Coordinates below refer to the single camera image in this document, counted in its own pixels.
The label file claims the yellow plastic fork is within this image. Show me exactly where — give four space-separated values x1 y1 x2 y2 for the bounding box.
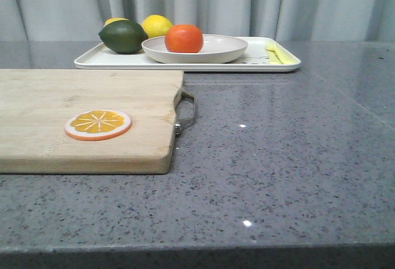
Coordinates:
265 41 300 64

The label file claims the beige round plate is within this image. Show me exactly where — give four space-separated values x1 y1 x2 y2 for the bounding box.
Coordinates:
142 34 248 64

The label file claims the metal cutting board handle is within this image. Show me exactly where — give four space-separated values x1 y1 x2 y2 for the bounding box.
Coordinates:
174 90 198 137

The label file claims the white bear print tray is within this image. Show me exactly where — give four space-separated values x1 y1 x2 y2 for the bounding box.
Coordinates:
74 37 301 72

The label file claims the green lime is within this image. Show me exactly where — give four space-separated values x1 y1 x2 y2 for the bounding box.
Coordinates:
98 20 148 54

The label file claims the orange mandarin fruit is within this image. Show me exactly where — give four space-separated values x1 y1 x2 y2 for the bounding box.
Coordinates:
165 24 204 53

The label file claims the orange slice toy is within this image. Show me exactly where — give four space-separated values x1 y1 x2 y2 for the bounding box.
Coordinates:
64 109 132 141

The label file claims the wooden cutting board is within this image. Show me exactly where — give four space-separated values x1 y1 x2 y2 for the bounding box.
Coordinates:
1 68 183 174

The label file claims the yellow lemon right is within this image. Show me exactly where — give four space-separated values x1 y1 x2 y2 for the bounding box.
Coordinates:
141 14 173 38

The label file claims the grey curtain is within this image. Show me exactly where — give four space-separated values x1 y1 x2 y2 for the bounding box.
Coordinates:
1 0 394 42

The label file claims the yellow lemon behind lime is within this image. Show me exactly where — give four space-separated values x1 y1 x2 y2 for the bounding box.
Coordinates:
104 17 127 26

